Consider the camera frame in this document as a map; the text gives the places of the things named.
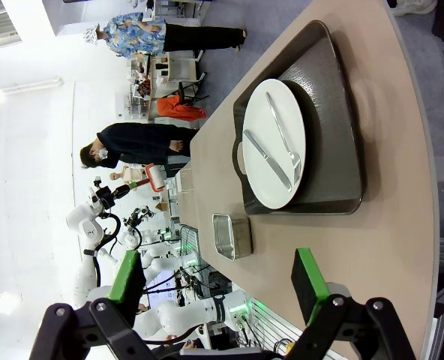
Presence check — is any silver table knife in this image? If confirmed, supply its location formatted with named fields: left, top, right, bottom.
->
left=242, top=128, right=294, bottom=194

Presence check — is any white sneaker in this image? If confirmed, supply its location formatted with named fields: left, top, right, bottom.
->
left=391, top=0, right=437, bottom=17

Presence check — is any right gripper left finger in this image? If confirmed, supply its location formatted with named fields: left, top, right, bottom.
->
left=29, top=249, right=159, bottom=360

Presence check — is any masked person in black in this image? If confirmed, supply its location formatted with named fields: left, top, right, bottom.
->
left=79, top=122, right=200, bottom=170

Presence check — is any pink lint roller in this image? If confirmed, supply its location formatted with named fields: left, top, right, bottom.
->
left=131, top=163, right=167, bottom=193

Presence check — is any figure in floral shirt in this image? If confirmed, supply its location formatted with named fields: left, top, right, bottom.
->
left=82, top=11, right=248, bottom=59

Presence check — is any silver fork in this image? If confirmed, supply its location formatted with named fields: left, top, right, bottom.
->
left=264, top=91, right=303, bottom=188

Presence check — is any dark brown serving tray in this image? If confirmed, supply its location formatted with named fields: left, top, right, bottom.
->
left=231, top=19, right=368, bottom=217

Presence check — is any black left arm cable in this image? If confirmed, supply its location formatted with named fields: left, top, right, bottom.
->
left=90, top=212, right=122, bottom=290

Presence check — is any shelf with small items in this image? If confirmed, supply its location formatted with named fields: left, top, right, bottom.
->
left=126, top=52, right=208, bottom=121

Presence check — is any black office chair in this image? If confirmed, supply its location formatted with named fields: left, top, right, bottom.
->
left=176, top=80, right=211, bottom=106

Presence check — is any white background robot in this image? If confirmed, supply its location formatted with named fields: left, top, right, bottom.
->
left=118, top=204, right=159, bottom=251

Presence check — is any white round plate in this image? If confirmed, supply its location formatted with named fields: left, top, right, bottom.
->
left=241, top=77, right=308, bottom=210

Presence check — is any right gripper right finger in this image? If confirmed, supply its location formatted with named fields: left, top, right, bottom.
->
left=290, top=247, right=418, bottom=360

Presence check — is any rectangular metal tin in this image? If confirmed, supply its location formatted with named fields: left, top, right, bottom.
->
left=211, top=212, right=254, bottom=262

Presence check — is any bare medical manikin torso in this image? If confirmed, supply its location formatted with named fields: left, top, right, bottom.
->
left=108, top=166, right=150, bottom=185

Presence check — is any orange jacket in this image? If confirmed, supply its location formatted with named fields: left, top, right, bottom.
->
left=156, top=94, right=208, bottom=123

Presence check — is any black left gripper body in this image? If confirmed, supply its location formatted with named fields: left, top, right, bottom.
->
left=110, top=184, right=132, bottom=201

